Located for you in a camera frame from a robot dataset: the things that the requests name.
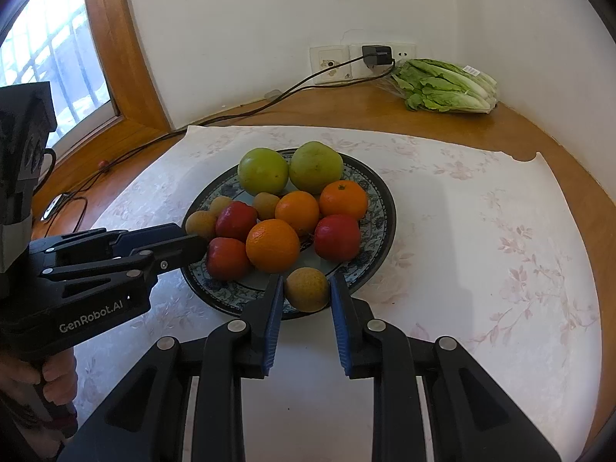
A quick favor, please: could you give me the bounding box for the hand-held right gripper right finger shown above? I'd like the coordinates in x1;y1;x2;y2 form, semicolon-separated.
328;273;561;462

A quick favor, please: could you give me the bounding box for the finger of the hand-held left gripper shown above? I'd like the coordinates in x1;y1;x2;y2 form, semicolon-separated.
41;233;209;299
29;223;188;266

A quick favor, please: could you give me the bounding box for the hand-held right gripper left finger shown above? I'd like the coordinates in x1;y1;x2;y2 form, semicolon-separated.
58;274;286;462

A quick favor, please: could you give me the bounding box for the red apple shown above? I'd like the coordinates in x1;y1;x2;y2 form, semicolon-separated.
215;201;258;241
206;237;251;281
314;214;362;261

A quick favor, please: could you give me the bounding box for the orange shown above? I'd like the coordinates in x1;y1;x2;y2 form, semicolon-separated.
319;180;369;221
274;191;321;236
245;219;300;273

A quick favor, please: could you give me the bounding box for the blue floral ceramic plate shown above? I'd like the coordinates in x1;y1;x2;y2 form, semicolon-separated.
180;148;398;321

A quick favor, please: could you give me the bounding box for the green apple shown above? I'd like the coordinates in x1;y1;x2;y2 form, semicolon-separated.
289;141;344;194
237;148;290;194

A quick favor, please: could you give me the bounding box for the person's left hand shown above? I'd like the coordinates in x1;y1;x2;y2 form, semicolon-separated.
0;352;79;406

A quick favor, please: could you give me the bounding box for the small white device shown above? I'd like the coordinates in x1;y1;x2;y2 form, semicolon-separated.
42;194;68;222

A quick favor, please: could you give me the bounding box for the white floral table mat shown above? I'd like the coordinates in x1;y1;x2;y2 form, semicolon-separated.
72;125;602;462

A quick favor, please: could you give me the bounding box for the window glass pane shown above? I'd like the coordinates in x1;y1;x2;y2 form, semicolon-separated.
0;0;120;147

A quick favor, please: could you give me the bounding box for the bagged leafy green cabbage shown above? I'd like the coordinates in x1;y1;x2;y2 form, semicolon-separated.
380;58;499;115

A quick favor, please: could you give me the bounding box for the black charger plug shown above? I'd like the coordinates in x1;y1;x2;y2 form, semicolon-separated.
361;45;393;69

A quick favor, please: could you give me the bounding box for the wooden window frame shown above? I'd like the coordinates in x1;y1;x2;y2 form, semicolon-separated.
41;0;188;174

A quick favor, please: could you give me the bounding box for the black cable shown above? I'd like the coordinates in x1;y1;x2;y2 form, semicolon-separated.
29;55;398;232

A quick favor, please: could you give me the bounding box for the white round-port wall socket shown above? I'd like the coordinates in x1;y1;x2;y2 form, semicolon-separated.
309;45;350;85

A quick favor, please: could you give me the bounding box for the white power wall socket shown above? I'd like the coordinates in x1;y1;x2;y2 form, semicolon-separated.
349;42;417;80

